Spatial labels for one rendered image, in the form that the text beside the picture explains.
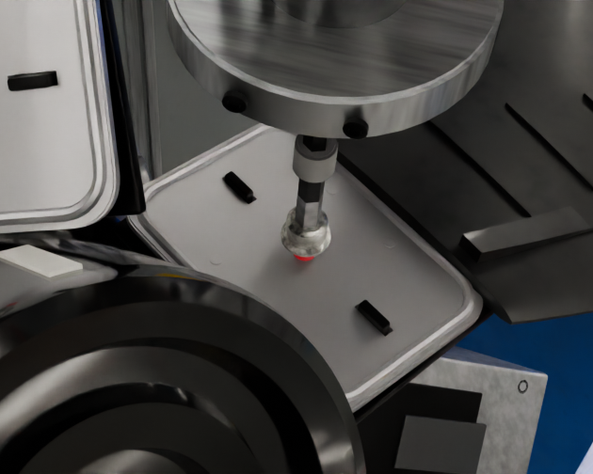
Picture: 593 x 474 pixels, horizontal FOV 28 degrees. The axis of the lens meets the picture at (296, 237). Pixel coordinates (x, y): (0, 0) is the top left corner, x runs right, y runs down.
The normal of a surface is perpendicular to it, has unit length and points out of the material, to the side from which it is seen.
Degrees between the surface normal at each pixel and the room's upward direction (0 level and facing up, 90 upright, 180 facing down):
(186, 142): 90
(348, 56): 0
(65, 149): 48
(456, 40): 0
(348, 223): 7
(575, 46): 9
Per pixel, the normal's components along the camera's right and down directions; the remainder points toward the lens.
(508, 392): 0.55, 0.12
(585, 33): 0.22, -0.51
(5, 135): -0.29, 0.15
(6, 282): -0.25, -0.92
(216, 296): 0.61, -0.43
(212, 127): 0.66, 0.64
